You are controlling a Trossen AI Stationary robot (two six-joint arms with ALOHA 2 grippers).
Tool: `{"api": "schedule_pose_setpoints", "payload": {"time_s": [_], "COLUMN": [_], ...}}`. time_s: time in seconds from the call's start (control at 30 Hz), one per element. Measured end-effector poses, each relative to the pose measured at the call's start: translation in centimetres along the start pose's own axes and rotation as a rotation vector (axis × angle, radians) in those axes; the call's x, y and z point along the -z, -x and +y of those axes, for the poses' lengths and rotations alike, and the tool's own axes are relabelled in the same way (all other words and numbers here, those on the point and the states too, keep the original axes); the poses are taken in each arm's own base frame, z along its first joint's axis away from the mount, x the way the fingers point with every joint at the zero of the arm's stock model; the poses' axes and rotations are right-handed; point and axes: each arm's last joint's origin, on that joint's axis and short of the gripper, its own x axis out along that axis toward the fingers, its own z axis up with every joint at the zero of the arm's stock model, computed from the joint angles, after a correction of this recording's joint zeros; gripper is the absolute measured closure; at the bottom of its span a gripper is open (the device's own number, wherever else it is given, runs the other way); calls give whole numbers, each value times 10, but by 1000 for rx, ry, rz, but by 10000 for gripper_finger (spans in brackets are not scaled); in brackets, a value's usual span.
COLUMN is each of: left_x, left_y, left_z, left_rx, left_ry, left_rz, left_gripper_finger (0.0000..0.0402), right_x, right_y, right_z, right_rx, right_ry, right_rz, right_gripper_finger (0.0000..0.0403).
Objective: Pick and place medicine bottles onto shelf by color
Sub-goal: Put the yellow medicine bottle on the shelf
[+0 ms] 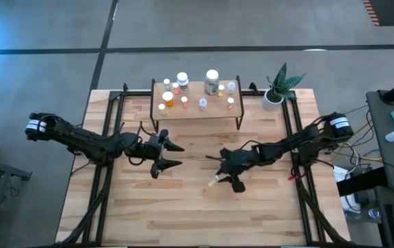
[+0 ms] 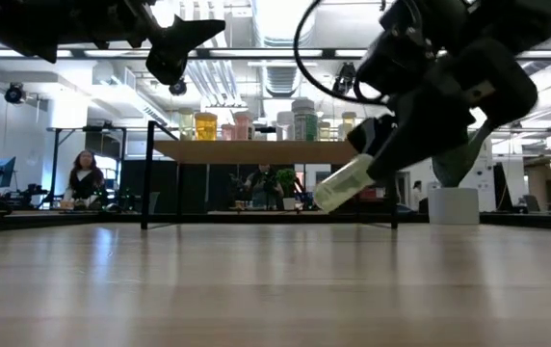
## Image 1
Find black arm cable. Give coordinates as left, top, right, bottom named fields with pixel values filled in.
left=238, top=138, right=264, bottom=152
left=127, top=120, right=157, bottom=167

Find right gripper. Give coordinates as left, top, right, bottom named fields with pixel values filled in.
left=216, top=147, right=262, bottom=194

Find green snake plant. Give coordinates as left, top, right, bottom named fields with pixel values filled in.
left=266, top=62, right=307, bottom=101

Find wooden shelf with black legs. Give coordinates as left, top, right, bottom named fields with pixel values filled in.
left=149, top=75, right=245, bottom=134

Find white power strip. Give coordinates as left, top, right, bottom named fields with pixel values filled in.
left=333, top=164, right=362, bottom=213

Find white plant pot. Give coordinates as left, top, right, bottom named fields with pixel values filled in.
left=261, top=89, right=285, bottom=112

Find large white bottle green label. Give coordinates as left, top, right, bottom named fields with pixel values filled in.
left=203, top=69, right=220, bottom=96

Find black aluminium frame rails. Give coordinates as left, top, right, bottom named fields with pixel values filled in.
left=55, top=82, right=153, bottom=247
left=243, top=81, right=351, bottom=246

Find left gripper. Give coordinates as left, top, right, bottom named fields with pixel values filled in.
left=138, top=129, right=185, bottom=180

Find black mat with orange edge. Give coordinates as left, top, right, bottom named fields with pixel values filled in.
left=362, top=0, right=394, bottom=28

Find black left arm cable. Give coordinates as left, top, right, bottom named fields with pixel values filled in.
left=127, top=120, right=157, bottom=167

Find orange pill bottle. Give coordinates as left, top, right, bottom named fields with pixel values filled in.
left=162, top=90, right=175, bottom=108

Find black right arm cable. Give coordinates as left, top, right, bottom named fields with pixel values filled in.
left=238, top=138, right=264, bottom=152

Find white aspirin bottle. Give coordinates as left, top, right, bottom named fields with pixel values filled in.
left=176, top=71, right=190, bottom=94

